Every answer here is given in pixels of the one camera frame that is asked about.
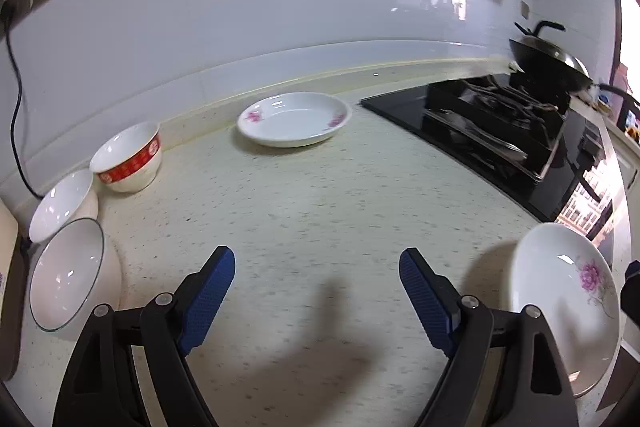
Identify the large pink flower plate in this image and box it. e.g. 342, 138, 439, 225
502, 222, 620, 398

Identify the green rim white bowl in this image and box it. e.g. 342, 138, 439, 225
28, 218, 122, 341

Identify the plain white bowl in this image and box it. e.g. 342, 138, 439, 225
29, 169, 99, 244

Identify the red band white bowl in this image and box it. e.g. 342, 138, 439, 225
89, 121, 163, 194

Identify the black gas stove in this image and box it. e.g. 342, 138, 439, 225
361, 72, 610, 229

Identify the black wok with lid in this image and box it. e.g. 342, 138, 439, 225
509, 20, 639, 109

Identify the black power cable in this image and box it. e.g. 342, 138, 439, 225
2, 3, 47, 200

